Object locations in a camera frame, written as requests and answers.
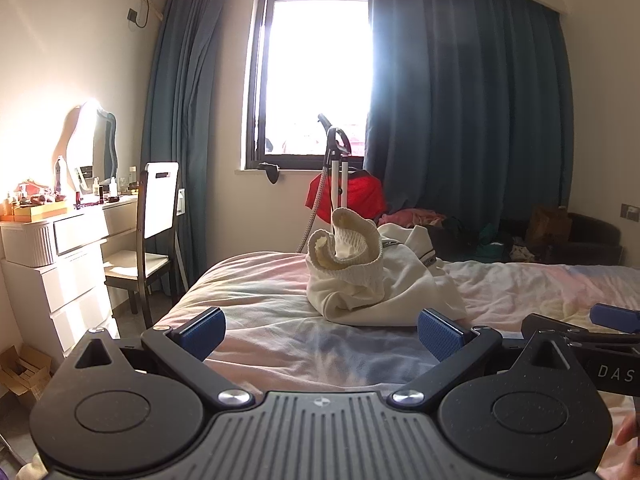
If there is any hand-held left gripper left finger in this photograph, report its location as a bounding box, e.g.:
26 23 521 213
54 306 255 411

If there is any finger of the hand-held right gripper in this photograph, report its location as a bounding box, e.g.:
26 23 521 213
589 304 640 335
521 312 640 347

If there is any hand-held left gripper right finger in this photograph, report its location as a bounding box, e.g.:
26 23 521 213
389 308 596 407

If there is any white sweatshirt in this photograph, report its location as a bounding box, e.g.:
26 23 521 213
306 206 468 326

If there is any black clothes pile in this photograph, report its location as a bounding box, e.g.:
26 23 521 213
430 217 483 261

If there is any person's right hand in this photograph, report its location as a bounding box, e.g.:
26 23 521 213
616 405 640 448

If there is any pastel duvet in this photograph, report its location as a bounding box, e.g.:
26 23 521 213
152 252 640 476

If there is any black sofa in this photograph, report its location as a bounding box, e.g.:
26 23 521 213
500 212 623 266

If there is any green cloth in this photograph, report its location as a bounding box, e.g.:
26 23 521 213
475 225 508 261

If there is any brown paper bag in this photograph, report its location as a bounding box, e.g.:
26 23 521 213
525 205 573 246

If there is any pink cloth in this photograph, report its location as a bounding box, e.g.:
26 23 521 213
377 208 446 228

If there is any white dresser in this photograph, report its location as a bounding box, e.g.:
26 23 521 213
0 195 141 361

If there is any dark wooden chair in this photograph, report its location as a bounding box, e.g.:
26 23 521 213
102 161 183 330

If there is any red garment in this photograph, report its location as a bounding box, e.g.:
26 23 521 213
305 172 388 221

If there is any black cloth on sill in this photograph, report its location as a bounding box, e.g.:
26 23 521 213
257 161 283 186

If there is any cardboard box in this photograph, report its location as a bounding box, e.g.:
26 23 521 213
0 345 53 401

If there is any garment steamer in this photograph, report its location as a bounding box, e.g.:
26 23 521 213
297 114 363 256

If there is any orange box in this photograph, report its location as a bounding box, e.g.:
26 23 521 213
0 200 70 223

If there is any wavy vanity mirror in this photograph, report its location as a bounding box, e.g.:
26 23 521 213
52 101 118 193

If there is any blue curtain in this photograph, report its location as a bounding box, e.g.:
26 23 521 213
362 0 573 266
140 0 236 306

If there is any dark framed window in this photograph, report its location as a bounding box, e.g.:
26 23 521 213
242 0 373 171

